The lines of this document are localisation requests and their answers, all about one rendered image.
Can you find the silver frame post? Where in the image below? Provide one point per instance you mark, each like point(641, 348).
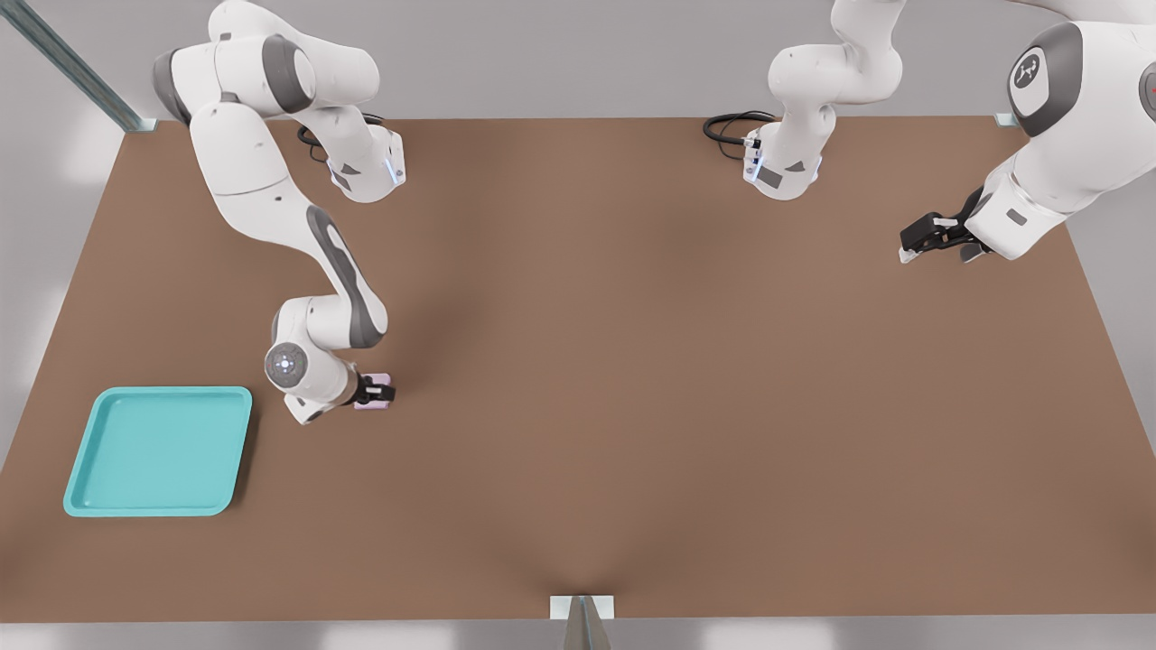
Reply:
point(583, 623)
point(77, 68)
point(1005, 119)

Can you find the pale blue-green tray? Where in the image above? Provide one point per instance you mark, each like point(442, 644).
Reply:
point(155, 451)

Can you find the small pale lilac phone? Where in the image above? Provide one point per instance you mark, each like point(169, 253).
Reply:
point(379, 405)

